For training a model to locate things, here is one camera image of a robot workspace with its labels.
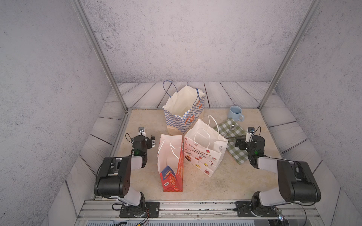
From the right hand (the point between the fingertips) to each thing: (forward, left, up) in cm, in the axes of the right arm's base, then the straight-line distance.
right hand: (245, 136), depth 93 cm
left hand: (0, +65, +1) cm, 65 cm away
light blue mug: (+23, +1, -3) cm, 23 cm away
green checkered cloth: (+11, +7, -8) cm, 15 cm away
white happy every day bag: (-18, +29, +19) cm, 39 cm away
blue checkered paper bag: (+24, +41, +3) cm, 48 cm away
